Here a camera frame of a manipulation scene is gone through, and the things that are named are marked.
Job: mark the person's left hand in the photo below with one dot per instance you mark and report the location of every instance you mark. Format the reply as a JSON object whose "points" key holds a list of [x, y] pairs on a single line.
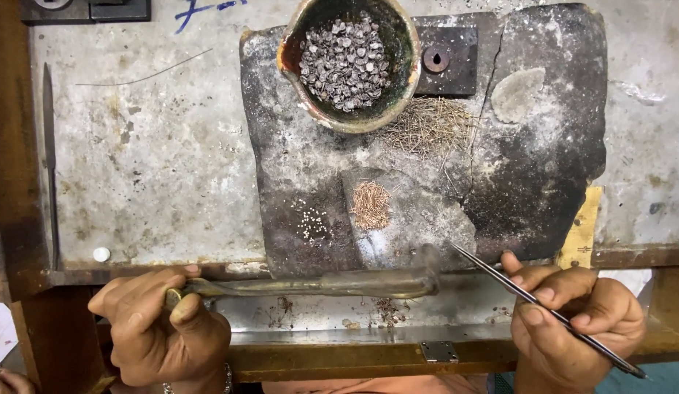
{"points": [[153, 339]]}

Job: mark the person's right hand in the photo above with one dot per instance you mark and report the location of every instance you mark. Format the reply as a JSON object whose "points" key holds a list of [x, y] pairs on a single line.
{"points": [[585, 306]]}

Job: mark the thin steel tweezers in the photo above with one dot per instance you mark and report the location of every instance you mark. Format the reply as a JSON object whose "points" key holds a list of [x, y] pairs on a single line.
{"points": [[481, 264]]}

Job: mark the brass blowpipe torch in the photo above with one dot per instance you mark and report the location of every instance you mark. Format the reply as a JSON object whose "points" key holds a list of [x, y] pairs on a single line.
{"points": [[345, 284]]}

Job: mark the yellow wooden piece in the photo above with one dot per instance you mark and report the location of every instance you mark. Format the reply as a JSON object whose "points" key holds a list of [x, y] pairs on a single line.
{"points": [[583, 230]]}

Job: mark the small white round button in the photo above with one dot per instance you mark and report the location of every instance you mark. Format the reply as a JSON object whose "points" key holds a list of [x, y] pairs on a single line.
{"points": [[102, 254]]}

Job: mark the teal cloth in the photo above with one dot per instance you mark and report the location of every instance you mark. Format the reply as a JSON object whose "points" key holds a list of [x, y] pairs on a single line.
{"points": [[662, 383]]}

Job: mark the charred soldering block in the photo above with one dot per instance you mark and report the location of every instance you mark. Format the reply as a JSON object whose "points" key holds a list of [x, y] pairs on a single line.
{"points": [[536, 180]]}

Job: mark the white paper sheet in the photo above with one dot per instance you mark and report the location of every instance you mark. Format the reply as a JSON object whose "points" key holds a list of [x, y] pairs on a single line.
{"points": [[0, 334]]}

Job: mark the small steel hinge plate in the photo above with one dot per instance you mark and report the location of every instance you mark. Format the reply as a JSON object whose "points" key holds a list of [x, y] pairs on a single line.
{"points": [[439, 352]]}

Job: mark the metal catch tray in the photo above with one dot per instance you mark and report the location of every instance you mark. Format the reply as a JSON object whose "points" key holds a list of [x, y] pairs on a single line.
{"points": [[328, 314]]}

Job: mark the cluster of tiny white beads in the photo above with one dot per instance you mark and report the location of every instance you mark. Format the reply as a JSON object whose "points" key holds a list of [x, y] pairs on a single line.
{"points": [[313, 224]]}

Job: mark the scattered copper scraps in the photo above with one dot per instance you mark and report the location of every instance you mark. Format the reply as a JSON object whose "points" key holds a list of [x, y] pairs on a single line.
{"points": [[388, 312]]}

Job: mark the dark flat metal file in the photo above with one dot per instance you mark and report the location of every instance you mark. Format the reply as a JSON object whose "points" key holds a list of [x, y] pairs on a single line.
{"points": [[49, 153]]}

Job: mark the rusty round washer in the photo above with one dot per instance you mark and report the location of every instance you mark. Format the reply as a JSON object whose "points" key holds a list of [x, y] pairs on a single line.
{"points": [[429, 64]]}

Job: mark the black metal plate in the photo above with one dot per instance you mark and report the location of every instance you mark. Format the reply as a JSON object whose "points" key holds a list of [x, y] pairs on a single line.
{"points": [[459, 44]]}

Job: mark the glazed ceramic bowl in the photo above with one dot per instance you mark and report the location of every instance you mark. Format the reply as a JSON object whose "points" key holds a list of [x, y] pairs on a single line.
{"points": [[405, 65]]}

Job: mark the black metal fixture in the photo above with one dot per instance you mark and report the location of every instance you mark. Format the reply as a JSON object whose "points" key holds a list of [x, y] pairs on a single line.
{"points": [[120, 11]]}

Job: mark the pile of small metal discs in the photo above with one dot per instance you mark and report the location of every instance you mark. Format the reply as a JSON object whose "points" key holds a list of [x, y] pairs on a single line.
{"points": [[345, 63]]}

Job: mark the wooden workbench frame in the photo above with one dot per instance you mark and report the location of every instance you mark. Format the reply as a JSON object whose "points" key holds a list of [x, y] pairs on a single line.
{"points": [[22, 219]]}

